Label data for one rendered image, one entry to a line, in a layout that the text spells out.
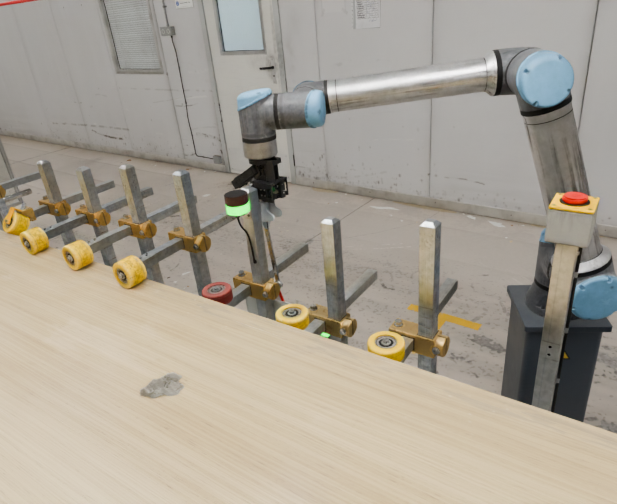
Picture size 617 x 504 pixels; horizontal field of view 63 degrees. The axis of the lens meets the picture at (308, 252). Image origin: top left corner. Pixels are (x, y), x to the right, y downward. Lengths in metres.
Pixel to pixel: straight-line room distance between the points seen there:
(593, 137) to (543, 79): 2.39
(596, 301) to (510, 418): 0.66
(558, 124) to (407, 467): 0.86
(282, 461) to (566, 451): 0.45
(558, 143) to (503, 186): 2.55
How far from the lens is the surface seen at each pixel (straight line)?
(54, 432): 1.09
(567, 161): 1.39
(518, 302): 1.84
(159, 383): 1.08
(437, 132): 3.96
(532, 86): 1.30
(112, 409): 1.08
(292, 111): 1.28
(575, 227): 0.97
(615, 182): 3.73
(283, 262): 1.55
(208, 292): 1.35
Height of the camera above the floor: 1.57
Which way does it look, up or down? 27 degrees down
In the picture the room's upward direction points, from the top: 6 degrees counter-clockwise
